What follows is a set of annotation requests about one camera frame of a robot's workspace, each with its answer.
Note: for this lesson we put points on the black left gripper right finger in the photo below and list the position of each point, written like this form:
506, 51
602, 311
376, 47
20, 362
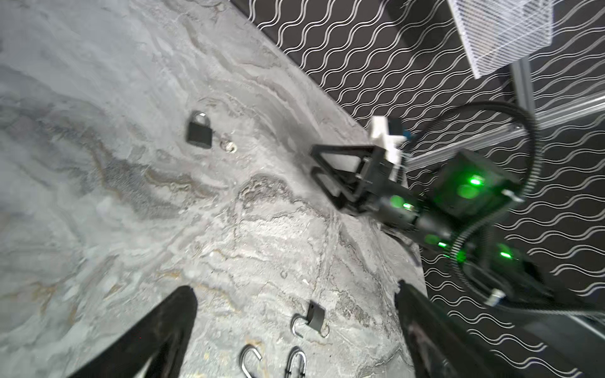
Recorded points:
438, 345

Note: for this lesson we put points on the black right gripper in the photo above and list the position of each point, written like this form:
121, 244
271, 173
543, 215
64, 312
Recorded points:
382, 199

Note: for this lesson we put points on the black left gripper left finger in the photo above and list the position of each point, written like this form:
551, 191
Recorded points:
156, 344

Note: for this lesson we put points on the black padlock with key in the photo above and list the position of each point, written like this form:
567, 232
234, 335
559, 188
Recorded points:
200, 134

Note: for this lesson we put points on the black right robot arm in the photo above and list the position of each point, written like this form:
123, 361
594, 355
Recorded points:
521, 242

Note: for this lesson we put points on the blue padlock left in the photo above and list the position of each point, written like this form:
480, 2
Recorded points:
249, 353

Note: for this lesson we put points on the blue padlock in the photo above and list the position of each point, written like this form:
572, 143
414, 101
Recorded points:
297, 363
249, 353

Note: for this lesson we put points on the silver grey open padlock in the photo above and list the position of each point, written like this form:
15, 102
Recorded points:
314, 319

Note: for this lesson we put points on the blue padlock right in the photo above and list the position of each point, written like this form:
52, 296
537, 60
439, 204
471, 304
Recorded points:
297, 363

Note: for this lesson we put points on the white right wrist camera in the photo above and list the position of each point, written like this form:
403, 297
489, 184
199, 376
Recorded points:
390, 134

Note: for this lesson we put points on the white wire mesh basket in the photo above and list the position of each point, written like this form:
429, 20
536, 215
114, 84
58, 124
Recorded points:
496, 33

